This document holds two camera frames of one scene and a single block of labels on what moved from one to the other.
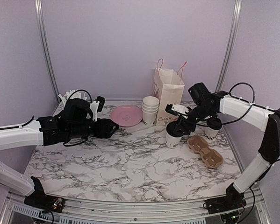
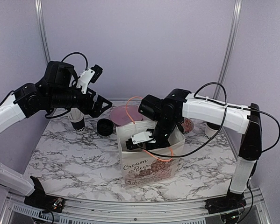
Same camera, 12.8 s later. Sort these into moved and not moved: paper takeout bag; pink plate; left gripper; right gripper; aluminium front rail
Moved: left gripper; right gripper; paper takeout bag
Not moved: aluminium front rail; pink plate
